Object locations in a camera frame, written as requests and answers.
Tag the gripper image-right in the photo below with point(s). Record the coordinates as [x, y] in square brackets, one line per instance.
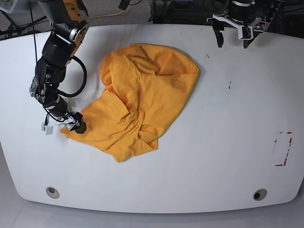
[242, 9]

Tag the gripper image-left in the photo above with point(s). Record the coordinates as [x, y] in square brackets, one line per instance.
[57, 107]

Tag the orange yellow T-shirt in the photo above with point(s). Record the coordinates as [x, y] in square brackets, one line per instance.
[145, 89]

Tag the white power strip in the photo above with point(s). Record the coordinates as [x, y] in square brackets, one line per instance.
[270, 9]

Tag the left table grommet hole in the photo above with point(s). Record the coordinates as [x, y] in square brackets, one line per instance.
[52, 192]

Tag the table grommet hole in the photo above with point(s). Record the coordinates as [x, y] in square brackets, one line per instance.
[260, 194]
[52, 192]

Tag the black tripod stand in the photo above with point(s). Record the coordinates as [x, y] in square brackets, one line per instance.
[18, 25]

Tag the right table grommet hole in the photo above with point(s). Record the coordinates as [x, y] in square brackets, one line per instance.
[260, 194]

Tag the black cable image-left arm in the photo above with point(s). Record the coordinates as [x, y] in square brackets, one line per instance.
[75, 80]

